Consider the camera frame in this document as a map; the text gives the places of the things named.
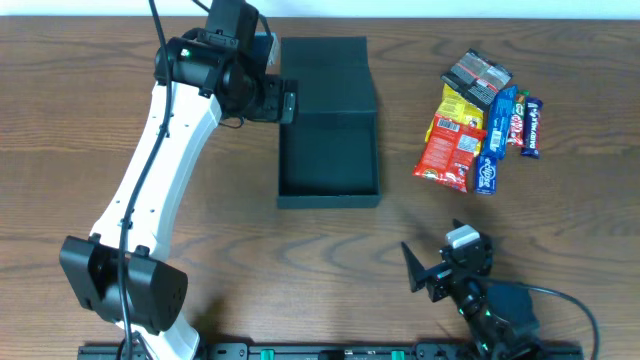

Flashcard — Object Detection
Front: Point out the dark green box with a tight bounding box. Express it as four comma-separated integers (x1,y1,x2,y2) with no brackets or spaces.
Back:
277,37,382,209

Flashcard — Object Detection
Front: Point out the blue wrapped biscuit bar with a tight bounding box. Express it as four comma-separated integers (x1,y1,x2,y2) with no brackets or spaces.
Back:
482,85,518,160

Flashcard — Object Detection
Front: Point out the red snack bag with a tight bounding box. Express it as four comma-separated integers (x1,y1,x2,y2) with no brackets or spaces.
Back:
413,115,487,193

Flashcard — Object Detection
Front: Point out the Haribo candy bag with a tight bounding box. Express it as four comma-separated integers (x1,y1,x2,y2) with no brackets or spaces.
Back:
441,49,513,111

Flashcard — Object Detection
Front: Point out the blue Eclipse mint pack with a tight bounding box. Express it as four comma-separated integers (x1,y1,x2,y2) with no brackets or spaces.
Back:
475,155,498,195

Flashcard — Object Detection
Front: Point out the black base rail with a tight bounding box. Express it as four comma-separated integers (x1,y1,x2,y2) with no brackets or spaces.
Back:
77,342,584,360

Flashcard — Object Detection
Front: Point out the purple Dairy Milk bar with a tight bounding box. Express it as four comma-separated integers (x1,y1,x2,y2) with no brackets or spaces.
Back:
521,97,543,159

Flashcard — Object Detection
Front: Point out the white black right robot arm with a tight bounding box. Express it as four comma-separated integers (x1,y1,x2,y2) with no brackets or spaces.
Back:
401,234,544,359

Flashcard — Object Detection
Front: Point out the red KitKat bar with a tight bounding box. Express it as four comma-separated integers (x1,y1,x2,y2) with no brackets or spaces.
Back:
507,94,526,147

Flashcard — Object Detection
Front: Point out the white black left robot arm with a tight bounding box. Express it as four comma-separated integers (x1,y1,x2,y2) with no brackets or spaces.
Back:
59,0,297,359

